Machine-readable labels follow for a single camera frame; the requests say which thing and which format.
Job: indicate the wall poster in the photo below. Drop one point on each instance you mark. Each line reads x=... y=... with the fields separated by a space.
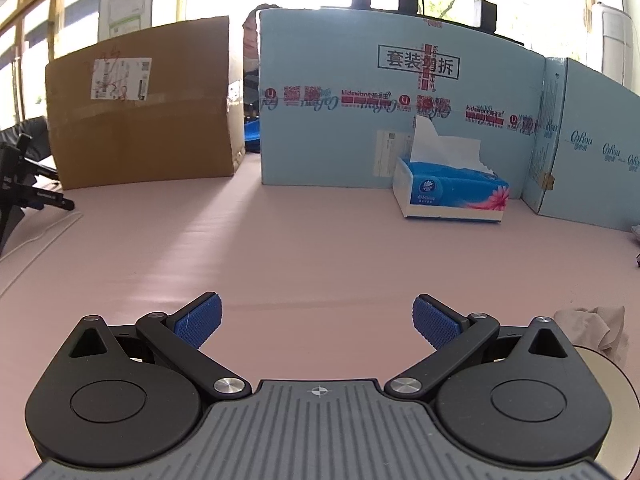
x=125 y=10

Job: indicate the black tripod stand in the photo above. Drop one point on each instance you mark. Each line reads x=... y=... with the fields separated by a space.
x=20 y=180

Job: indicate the brown cardboard box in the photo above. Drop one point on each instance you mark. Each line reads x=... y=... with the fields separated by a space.
x=140 y=135

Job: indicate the beige cloth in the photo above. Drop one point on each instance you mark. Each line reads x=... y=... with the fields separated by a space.
x=595 y=327

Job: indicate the striped ceramic bowl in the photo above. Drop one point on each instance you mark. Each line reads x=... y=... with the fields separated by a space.
x=617 y=410

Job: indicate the blue plastic object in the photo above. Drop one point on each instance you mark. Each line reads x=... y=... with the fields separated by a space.
x=252 y=135

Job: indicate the light blue folded cardboard panel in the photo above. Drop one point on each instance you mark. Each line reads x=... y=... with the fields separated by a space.
x=590 y=180

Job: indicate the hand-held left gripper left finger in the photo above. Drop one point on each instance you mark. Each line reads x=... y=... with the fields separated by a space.
x=197 y=320

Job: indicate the black sofa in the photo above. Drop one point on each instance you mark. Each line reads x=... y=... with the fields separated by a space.
x=30 y=127

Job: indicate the blue tissue box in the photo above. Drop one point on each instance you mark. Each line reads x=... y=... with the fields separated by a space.
x=450 y=195

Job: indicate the white air conditioner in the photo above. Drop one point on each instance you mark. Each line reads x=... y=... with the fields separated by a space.
x=615 y=40

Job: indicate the light blue taped cardboard panel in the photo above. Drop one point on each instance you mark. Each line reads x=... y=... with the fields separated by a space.
x=325 y=150

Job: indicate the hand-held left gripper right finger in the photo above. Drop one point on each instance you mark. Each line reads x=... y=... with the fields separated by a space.
x=437 y=322

